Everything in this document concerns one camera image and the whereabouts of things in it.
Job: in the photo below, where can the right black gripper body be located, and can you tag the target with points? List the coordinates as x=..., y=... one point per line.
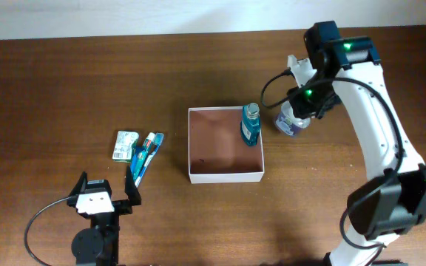
x=316, y=97

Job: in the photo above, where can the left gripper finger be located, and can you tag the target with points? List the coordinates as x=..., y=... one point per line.
x=80, y=185
x=130, y=189

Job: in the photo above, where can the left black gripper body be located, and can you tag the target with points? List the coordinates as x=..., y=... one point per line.
x=120, y=207

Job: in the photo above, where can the clear pump soap bottle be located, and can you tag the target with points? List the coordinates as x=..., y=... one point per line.
x=287, y=123

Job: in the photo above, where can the blue mouthwash bottle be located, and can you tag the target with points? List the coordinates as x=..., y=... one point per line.
x=250, y=124

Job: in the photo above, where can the blue disposable razor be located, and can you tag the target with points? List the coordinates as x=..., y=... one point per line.
x=138, y=159

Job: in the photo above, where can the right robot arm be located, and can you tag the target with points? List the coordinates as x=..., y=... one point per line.
x=348, y=71

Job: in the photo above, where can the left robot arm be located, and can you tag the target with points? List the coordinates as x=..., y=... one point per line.
x=98, y=244

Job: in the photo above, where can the small toothpaste tube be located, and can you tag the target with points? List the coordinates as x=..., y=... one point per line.
x=147, y=143

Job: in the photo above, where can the green white soap packet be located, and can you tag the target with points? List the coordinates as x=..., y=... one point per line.
x=124, y=146

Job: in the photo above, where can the blue white toothbrush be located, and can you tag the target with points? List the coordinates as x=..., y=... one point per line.
x=151, y=153

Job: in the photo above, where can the white square cardboard box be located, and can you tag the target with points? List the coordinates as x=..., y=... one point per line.
x=216, y=150

